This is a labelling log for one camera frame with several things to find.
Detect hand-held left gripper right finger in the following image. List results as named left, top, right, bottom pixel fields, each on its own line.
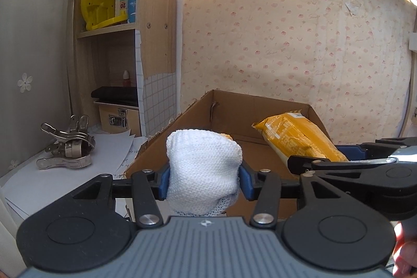
left=239, top=163, right=355, bottom=228

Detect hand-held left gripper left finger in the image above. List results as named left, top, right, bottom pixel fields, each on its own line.
left=70, top=166, right=172, bottom=228

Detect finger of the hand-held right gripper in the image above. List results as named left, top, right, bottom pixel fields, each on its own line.
left=287, top=155, right=398, bottom=175
left=335, top=135, right=417, bottom=162

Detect yellow snack packet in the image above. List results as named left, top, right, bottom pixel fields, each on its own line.
left=252, top=112, right=349, bottom=163

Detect white knitted glove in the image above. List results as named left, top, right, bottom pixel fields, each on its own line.
left=165, top=130, right=243, bottom=217

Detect brown cardboard box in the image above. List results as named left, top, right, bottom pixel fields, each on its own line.
left=125, top=89, right=338, bottom=220

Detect person's right hand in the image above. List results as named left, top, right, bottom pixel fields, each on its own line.
left=393, top=223, right=417, bottom=278

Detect white paper sheets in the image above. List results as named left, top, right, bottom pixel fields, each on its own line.
left=2, top=130, right=150, bottom=220

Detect white grid adhesive paper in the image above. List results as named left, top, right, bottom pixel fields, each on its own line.
left=135, top=30, right=178, bottom=137

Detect wooden box with metal latch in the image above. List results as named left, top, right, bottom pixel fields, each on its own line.
left=97, top=102, right=141, bottom=137

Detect metal spring clip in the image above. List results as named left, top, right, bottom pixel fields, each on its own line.
left=68, top=114, right=90, bottom=137
left=36, top=142, right=94, bottom=170
left=40, top=123, right=96, bottom=152

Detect black flat case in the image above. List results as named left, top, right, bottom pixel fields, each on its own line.
left=91, top=86, right=139, bottom=106

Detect wooden shelf unit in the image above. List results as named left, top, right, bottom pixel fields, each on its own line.
left=67, top=0, right=178, bottom=138

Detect flowered lace curtain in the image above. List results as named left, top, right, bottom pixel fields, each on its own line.
left=0, top=0, right=83, bottom=181

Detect yellow plastic toy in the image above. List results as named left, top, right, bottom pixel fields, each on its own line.
left=80, top=0, right=128, bottom=31

